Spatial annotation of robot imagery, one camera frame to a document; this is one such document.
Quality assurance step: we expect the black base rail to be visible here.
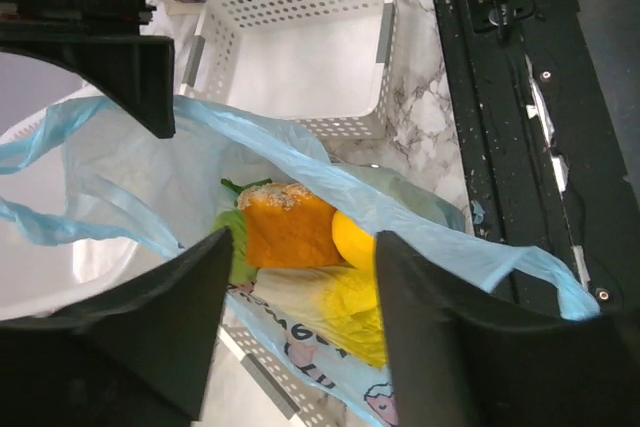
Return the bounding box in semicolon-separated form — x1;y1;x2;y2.
434;0;639;311

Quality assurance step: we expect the light blue plastic grocery bag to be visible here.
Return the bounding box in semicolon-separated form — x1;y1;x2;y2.
0;94;601;427

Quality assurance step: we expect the yellow cabbage toy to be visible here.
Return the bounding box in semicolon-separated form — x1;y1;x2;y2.
254;266;387;368

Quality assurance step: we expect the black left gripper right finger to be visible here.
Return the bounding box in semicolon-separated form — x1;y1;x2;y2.
376;231;639;426

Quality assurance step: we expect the orange bread slice toy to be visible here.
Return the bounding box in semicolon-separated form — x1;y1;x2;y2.
237;183;344;269

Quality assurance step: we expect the green lettuce toy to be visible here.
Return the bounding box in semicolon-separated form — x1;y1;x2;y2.
212;178;272;286

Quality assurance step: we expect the white perforated plastic basket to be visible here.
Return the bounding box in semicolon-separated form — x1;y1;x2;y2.
179;0;396;140

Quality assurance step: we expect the large white plastic tub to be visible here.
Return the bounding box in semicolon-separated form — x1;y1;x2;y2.
1;87;157;321

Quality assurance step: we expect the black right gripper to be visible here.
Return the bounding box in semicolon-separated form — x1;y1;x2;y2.
1;0;176;139

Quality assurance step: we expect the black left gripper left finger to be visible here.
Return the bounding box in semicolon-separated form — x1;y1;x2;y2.
1;228;233;426

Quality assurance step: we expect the yellow lemon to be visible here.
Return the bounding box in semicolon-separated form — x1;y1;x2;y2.
332;210;376;278

